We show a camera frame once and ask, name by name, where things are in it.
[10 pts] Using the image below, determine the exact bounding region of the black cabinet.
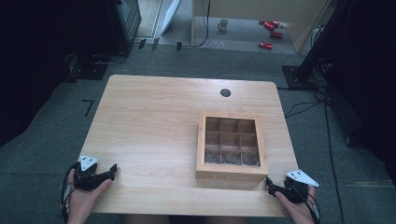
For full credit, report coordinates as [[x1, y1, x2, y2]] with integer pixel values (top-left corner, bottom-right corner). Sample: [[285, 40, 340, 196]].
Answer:
[[105, 0, 143, 54]]

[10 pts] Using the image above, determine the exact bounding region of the black floor cable loop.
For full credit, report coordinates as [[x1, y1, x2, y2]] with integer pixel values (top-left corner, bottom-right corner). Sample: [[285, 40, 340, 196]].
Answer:
[[91, 49, 129, 65]]

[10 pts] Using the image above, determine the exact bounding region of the wooden compartment box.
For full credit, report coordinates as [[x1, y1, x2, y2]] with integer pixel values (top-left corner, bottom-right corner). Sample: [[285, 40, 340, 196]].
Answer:
[[194, 111, 270, 183]]

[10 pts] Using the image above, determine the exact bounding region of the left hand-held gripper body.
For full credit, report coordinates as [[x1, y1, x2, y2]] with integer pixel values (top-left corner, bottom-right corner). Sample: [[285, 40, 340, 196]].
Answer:
[[73, 154, 101, 191]]

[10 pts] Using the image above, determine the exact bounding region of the black forked floor cable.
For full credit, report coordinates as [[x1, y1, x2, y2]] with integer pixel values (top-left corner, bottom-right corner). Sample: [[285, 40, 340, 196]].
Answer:
[[283, 90, 329, 119]]

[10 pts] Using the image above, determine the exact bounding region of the long black floor cable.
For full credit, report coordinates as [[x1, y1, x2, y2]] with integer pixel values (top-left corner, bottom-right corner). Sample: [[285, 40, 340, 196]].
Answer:
[[322, 92, 346, 224]]

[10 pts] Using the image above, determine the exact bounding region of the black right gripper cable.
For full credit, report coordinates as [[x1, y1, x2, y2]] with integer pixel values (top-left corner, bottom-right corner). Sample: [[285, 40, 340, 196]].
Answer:
[[290, 183, 322, 224]]

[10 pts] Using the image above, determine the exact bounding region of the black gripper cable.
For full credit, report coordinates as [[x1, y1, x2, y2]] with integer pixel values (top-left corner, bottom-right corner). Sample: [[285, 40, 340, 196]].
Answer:
[[290, 183, 322, 224], [60, 161, 80, 224]]

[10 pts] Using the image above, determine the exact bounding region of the white board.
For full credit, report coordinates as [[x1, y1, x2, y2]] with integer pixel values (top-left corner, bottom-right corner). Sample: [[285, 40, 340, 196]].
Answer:
[[160, 0, 182, 35]]

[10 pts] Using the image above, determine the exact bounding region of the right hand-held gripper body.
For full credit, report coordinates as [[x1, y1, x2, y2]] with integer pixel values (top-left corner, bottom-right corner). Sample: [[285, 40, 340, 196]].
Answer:
[[281, 169, 320, 205]]

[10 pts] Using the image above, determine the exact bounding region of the black stand base with cables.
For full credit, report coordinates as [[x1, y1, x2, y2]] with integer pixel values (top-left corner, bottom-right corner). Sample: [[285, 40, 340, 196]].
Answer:
[[281, 57, 331, 91]]

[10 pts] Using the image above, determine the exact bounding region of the black hanging cable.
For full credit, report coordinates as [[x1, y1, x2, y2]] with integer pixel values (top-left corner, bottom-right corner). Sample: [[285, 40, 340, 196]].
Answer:
[[181, 0, 212, 49]]

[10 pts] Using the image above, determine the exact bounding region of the person's left hand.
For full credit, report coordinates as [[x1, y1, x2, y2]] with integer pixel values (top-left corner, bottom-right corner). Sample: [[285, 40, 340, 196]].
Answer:
[[66, 169, 113, 224]]

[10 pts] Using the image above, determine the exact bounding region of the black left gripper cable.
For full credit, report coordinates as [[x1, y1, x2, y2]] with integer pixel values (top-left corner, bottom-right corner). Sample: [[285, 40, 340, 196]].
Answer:
[[60, 161, 80, 224]]

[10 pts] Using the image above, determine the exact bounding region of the person's right hand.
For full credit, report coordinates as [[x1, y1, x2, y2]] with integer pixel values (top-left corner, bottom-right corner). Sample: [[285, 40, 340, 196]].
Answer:
[[274, 185, 318, 224]]

